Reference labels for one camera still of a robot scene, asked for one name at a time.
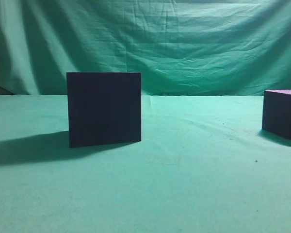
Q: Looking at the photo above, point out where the large dark purple foam box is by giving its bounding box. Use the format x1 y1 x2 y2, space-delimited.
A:
66 72 142 148

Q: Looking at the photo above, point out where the small purple foam cube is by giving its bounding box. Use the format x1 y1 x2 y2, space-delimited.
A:
262 89 291 139

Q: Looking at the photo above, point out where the green table cloth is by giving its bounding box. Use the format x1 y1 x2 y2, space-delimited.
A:
0 95 291 233

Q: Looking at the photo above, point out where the green backdrop cloth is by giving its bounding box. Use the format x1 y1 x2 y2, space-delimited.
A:
0 0 291 96

